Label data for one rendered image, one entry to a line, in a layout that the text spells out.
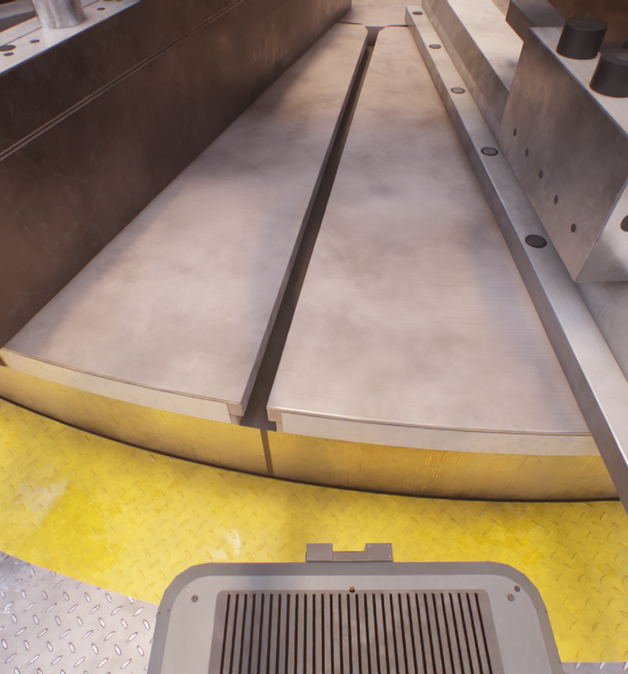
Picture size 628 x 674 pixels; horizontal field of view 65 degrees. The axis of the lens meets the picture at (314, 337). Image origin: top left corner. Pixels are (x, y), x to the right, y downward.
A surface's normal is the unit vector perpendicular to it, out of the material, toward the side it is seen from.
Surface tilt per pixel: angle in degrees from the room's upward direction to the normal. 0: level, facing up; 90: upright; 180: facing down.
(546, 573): 0
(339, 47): 0
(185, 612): 0
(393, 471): 90
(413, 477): 90
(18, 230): 90
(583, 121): 90
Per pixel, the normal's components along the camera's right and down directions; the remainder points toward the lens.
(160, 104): 0.94, 0.26
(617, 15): -0.91, 0.32
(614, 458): -1.00, 0.03
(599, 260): 0.03, 0.76
